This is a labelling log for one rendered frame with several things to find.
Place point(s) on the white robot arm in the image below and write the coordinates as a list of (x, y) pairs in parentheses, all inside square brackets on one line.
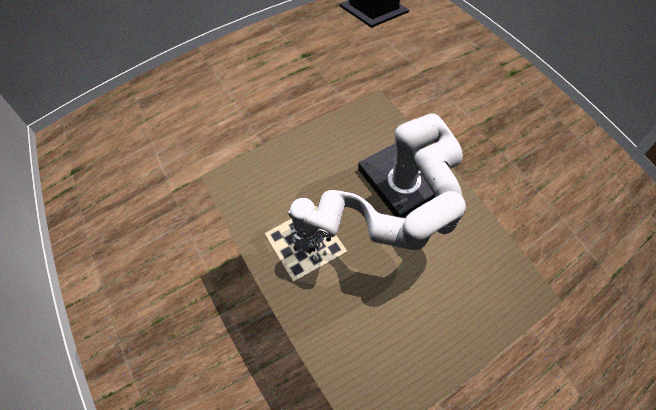
[(441, 214)]

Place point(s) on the chessboard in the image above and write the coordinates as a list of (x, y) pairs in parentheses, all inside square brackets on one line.
[(300, 264)]

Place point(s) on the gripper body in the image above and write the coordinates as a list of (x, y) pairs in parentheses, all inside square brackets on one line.
[(304, 244)]

